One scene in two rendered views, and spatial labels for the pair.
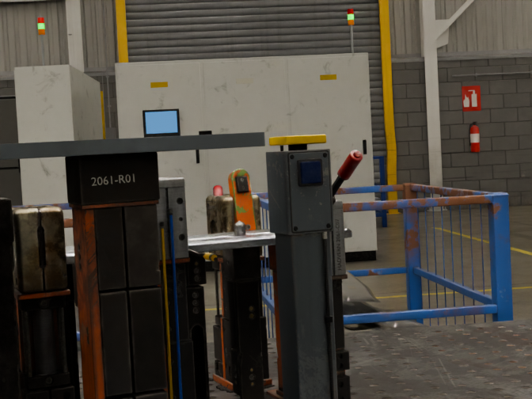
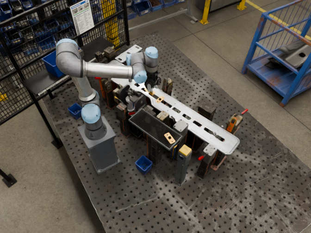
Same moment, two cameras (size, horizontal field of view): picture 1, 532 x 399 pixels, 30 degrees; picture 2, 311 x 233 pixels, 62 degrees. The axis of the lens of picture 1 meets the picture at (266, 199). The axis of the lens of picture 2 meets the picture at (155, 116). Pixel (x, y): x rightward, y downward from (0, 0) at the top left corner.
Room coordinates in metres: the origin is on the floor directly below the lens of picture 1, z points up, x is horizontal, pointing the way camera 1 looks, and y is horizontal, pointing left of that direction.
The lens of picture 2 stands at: (0.79, -0.72, 2.59)
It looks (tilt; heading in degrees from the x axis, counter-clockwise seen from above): 52 degrees down; 63
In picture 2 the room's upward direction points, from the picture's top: 1 degrees clockwise
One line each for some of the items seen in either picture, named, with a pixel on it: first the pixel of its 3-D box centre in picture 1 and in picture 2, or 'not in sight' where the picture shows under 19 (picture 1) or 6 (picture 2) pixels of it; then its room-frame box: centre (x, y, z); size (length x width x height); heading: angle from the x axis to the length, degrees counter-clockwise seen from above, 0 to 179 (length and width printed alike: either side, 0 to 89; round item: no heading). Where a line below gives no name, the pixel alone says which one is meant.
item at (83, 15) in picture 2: not in sight; (82, 16); (1.17, 1.51, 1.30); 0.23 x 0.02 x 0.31; 23
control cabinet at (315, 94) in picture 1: (245, 140); not in sight; (9.63, 0.17, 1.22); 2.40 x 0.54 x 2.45; 97
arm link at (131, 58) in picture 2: not in sight; (135, 61); (1.24, 0.42, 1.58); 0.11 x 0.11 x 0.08; 76
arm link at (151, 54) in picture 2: not in sight; (151, 57); (1.34, 0.41, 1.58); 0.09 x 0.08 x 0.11; 166
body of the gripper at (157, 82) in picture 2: not in sight; (152, 76); (1.34, 0.41, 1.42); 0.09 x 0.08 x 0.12; 109
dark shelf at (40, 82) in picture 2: not in sight; (71, 63); (0.94, 1.29, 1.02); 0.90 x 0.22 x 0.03; 23
